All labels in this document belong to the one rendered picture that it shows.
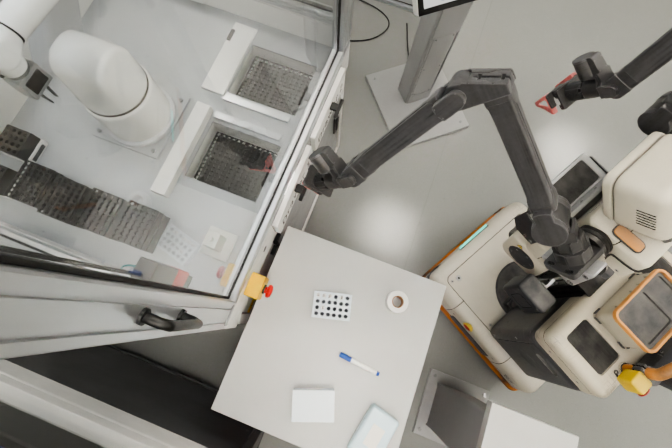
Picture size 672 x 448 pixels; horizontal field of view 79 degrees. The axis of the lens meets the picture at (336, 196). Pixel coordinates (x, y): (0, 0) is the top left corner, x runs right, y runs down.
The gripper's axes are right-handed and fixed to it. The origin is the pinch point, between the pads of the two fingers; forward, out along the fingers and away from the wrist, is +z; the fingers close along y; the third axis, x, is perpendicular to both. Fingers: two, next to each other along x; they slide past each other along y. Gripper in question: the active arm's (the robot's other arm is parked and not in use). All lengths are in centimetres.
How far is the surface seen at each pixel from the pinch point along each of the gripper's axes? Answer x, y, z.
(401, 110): -86, -67, 57
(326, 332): 41.3, -26.6, -1.0
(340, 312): 33.9, -26.1, -5.3
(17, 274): 43, 56, -72
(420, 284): 16, -46, -15
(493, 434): 52, -75, -35
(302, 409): 64, -24, -6
